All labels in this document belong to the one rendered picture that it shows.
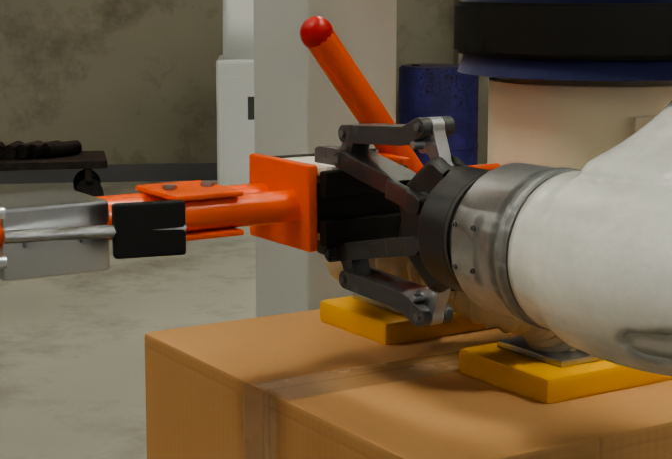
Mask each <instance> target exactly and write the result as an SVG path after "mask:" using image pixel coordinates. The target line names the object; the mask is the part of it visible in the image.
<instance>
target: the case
mask: <svg viewBox="0 0 672 459"><path fill-rule="evenodd" d="M521 336H523V335H520V336H519V335H516V334H512V332H510V333H508V334H505V333H503V332H501V330H500V329H499V328H492V329H485V330H479V331H473V332H466V333H460V334H454V335H447V336H441V337H435V338H429V339H422V340H416V341H410V342H403V343H397V344H391V345H385V344H381V343H378V342H376V341H373V340H370V339H368V338H365V337H362V336H359V335H357V334H354V333H351V332H349V331H346V330H343V329H340V328H338V327H335V326H332V325H329V324H327V323H324V322H322V321H321V319H320V309H316V310H308V311H301V312H293V313H286V314H279V315H271V316H264V317H256V318H249V319H242V320H234V321H227V322H219V323H212V324H204V325H197V326H190V327H182V328H175V329H167V330H160V331H153V332H148V333H146V334H145V387H146V440H147V459H672V380H668V381H663V382H658V383H653V384H648V385H643V386H638V387H633V388H628V389H623V390H618V391H613V392H608V393H603V394H598V395H593V396H587V397H582V398H577V399H572V400H567V401H562V402H557V403H552V404H545V403H542V402H539V401H536V400H534V399H531V398H528V397H525V396H523V395H520V394H517V393H514V392H512V391H509V390H506V389H504V388H501V387H498V386H495V385H493V384H490V383H487V382H485V381H482V380H479V379H476V378H474V377H471V376H468V375H466V374H463V373H461V372H460V370H459V352H460V350H461V349H463V348H467V347H473V346H479V345H485V344H490V343H496V342H497V341H498V340H503V339H509V338H515V337H521Z"/></svg>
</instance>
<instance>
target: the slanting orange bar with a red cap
mask: <svg viewBox="0 0 672 459"><path fill-rule="evenodd" d="M300 38H301V41H302V42H303V44H304V45H305V46H306V47H307V48H308V49H309V50H310V52H311V53H312V55H313V56H314V58H315V59H316V61H317V62H318V64H319V65H320V67H321V68H322V70H323V71H324V73H325V74H326V75H327V77H328V78H329V80H330V81H331V83H332V84H333V86H334V87H335V89H336V90H337V92H338V93H339V95H340V96H341V98H342V99H343V101H344V102H345V103H346V105H347V106H348V108H349V109H350V111H351V112H352V114H353V115H354V117H355V118H356V120H357V121H358V123H359V124H364V123H386V124H395V122H394V121H393V119H392V118H391V116H390V115H389V113H388V112H387V110H386V109H385V107H384V106H383V104H382V103H381V101H380V100H379V98H378V97H377V95H376V94H375V92H374V91H373V89H372V88H371V86H370V84H369V83H368V81H367V80H366V78H365V77H364V75H363V74H362V72H361V71H360V69H359V68H358V66H357V65H356V63H355V62H354V60H353V59H352V57H351V56H350V54H349V53H348V51H347V50H346V48H345V47H344V45H343V44H342V42H341V41H340V39H339V38H338V36H337V35H336V33H335V32H334V30H333V27H332V25H331V24H330V22H329V21H328V20H327V19H325V18H324V17H320V16H313V17H310V18H308V19H307V20H305V21H304V23H303V24H302V26H301V29H300ZM373 145H374V146H375V148H378V150H377V151H378V152H379V153H385V154H391V155H396V156H402V157H408V158H410V170H412V171H414V172H416V173H418V172H419V171H420V170H421V168H422V167H423V164H422V163H421V161H420V160H419V158H418V157H417V155H416V154H415V152H414V151H413V149H411V147H410V145H403V146H392V145H375V144H373Z"/></svg>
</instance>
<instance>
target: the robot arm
mask: <svg viewBox="0 0 672 459"><path fill-rule="evenodd" d="M454 130H455V122H454V119H453V118H452V117H451V116H440V117H439V116H438V117H421V118H415V119H414V120H412V121H410V122H409V123H407V124H386V123H364V124H347V125H341V126H340V127H339V130H338V136H339V139H340V141H341V142H342V144H341V146H338V145H329V146H318V147H316V148H315V156H305V157H290V158H283V159H288V160H293V161H298V162H303V163H308V164H313V165H316V166H317V176H320V172H321V171H327V170H343V171H344V172H345V173H347V174H349V175H351V176H353V177H355V178H357V179H358V180H360V181H362V182H364V183H366V184H368V185H370V186H372V187H373V188H375V189H377V190H379V191H381V192H383V193H385V198H386V199H388V200H390V201H392V202H394V203H396V204H398V205H399V206H400V213H401V224H400V230H399V237H396V238H386V239H375V240H366V241H357V242H347V243H344V245H340V246H331V247H324V246H321V245H320V234H319V233H317V252H318V253H320V254H324V255H325V258H326V260H327V261H328V262H336V261H341V263H342V266H343V271H341V272H340V274H339V283H340V285H341V287H342V288H344V289H346V290H349V291H351V292H354V293H357V294H359V295H362V296H364V297H367V298H369V299H372V300H374V301H377V302H379V303H382V304H384V305H387V306H389V307H392V308H394V309H397V310H399V311H402V313H403V314H404V315H405V316H406V317H407V318H408V319H409V320H410V321H411V322H412V323H413V324H414V325H415V326H416V327H423V326H430V325H437V324H443V323H450V322H452V320H453V317H454V312H453V309H452V307H451V306H450V304H448V303H447V301H448V298H449V294H450V291H455V290H457V291H461V292H465V293H466V295H467V296H468V297H469V298H470V299H471V300H472V301H473V302H474V303H475V304H476V305H478V306H479V307H481V308H482V309H484V310H486V311H489V312H492V313H495V314H499V315H502V316H506V317H509V318H513V319H516V320H520V321H523V322H525V323H527V324H529V325H532V326H534V327H537V328H541V329H546V330H551V331H553V332H554V333H555V334H556V335H557V336H558V337H559V338H560V339H562V340H563V341H564V342H566V343H567V344H569V345H570V346H572V347H574V348H577V349H579V350H581V351H583V352H585V353H588V354H590V355H592V356H594V357H597V358H600V359H603V360H606V361H609V362H612V363H615V364H618V365H621V366H625V367H628V368H632V369H636V370H640V371H644V372H649V373H654V374H659V375H664V376H670V377H672V100H671V102H670V103H669V104H668V105H667V106H666V107H665V108H664V109H663V110H662V111H661V112H660V113H659V114H658V115H657V116H656V117H655V118H653V119H652V120H651V121H650V122H649V123H648V124H646V125H645V126H644V127H643V128H641V129H640V130H639V131H637V132H636V133H635V134H633V135H632V136H630V137H629V138H627V139H626V140H624V141H623V142H621V143H620V144H618V145H616V146H615V147H613V148H611V149H610V150H608V151H606V152H604V153H603V154H601V155H599V156H597V157H595V158H593V159H592V160H590V161H588V162H587V163H586V165H585V166H584V167H583V168H582V170H579V169H574V168H555V167H548V166H541V165H534V164H527V163H510V164H505V165H502V166H499V167H497V168H495V169H493V170H487V169H480V168H474V167H469V166H467V165H466V164H464V163H463V161H462V160H461V159H459V158H458V157H456V156H451V153H450V149H449V144H448V140H447V137H448V136H450V135H452V134H453V132H454ZM370 144H375V145H392V146H403V145H410V147H411V149H413V150H414V149H418V151H419V152H420V153H421V154H427V155H428V156H429V158H430V160H429V161H428V162H427V163H426V164H425V165H424V166H423V167H422V168H421V170H420V171H419V172H418V173H416V172H414V171H412V170H410V169H408V168H406V167H404V166H402V165H400V164H398V163H396V162H394V161H392V160H390V159H388V158H386V157H384V156H382V155H380V154H378V153H377V152H376V150H378V148H369V145H370ZM402 256H407V257H408V258H409V260H410V261H411V263H412V264H413V266H414V267H415V269H416V270H417V272H418V273H419V275H420V276H421V278H422V279H423V281H424V282H425V284H426V285H427V287H426V286H423V285H420V284H418V283H415V282H412V281H409V280H407V279H404V278H401V277H398V276H395V275H393V274H390V273H387V272H384V271H382V270H379V269H376V268H373V267H371V268H370V264H369V259H373V258H386V257H387V258H389V257H402Z"/></svg>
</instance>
